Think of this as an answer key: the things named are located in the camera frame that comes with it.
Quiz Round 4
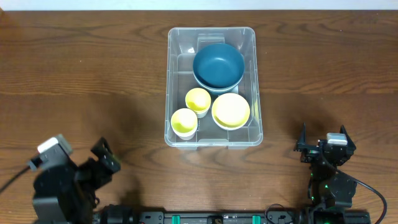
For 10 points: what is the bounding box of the white small bowl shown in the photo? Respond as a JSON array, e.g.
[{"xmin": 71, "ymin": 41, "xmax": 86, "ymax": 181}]
[{"xmin": 215, "ymin": 122, "xmax": 244, "ymax": 131}]

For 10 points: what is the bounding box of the dark blue bowl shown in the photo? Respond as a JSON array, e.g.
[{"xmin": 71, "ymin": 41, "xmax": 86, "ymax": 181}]
[
  {"xmin": 193, "ymin": 43, "xmax": 245, "ymax": 76},
  {"xmin": 193, "ymin": 72, "xmax": 243, "ymax": 95}
]

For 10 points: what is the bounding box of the cream cup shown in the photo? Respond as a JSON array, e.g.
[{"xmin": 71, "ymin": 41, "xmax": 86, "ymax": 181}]
[{"xmin": 196, "ymin": 110, "xmax": 208, "ymax": 119}]

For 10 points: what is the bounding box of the yellow small bowl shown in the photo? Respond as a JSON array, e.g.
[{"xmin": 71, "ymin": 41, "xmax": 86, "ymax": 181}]
[{"xmin": 211, "ymin": 93, "xmax": 251, "ymax": 127}]

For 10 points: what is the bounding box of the yellow cup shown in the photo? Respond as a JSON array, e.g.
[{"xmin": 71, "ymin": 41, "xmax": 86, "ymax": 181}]
[
  {"xmin": 171, "ymin": 108, "xmax": 198, "ymax": 134},
  {"xmin": 185, "ymin": 88, "xmax": 211, "ymax": 112}
]

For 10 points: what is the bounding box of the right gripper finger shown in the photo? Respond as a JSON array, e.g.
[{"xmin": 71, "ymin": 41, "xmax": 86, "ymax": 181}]
[
  {"xmin": 340, "ymin": 125, "xmax": 356, "ymax": 151},
  {"xmin": 294, "ymin": 123, "xmax": 308, "ymax": 152}
]

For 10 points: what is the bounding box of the clear plastic storage bin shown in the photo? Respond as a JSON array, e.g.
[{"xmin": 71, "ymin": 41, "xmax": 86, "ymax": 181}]
[{"xmin": 164, "ymin": 27, "xmax": 264, "ymax": 150}]

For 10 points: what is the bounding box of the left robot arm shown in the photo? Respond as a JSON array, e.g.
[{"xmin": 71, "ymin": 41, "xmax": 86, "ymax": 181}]
[{"xmin": 29, "ymin": 134, "xmax": 121, "ymax": 223}]

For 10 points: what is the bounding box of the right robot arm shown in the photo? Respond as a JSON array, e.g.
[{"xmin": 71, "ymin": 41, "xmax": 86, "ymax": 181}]
[{"xmin": 294, "ymin": 125, "xmax": 357, "ymax": 223}]

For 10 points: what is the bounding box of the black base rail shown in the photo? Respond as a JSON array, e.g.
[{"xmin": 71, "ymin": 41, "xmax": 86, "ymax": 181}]
[{"xmin": 99, "ymin": 205, "xmax": 371, "ymax": 224}]

